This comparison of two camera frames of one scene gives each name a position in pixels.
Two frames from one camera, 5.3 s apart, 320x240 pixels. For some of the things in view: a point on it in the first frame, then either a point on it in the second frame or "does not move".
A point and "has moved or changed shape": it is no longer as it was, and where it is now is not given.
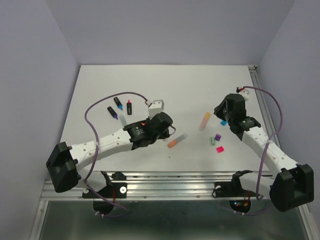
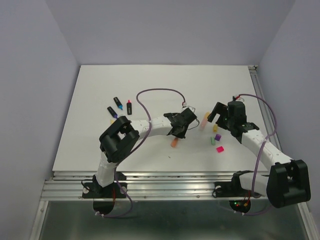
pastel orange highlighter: (173, 142) has moved or changed shape
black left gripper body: (165, 135) to (181, 135)
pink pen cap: (220, 149) does not move
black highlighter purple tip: (112, 112) does not move
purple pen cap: (218, 137) does not move
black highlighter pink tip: (129, 107) does not move
